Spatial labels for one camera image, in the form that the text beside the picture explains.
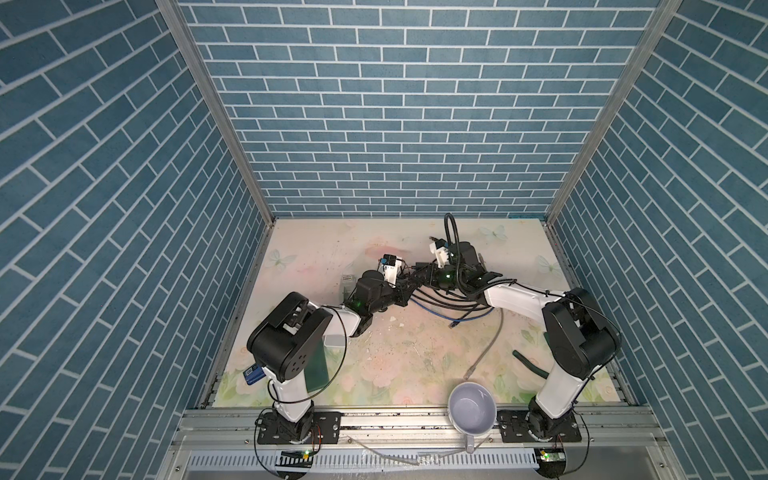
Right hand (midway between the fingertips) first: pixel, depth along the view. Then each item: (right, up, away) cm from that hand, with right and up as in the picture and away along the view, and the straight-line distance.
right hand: (410, 273), depth 89 cm
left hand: (+3, -3, 0) cm, 4 cm away
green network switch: (-25, -26, -10) cm, 38 cm away
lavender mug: (+16, -34, -12) cm, 40 cm away
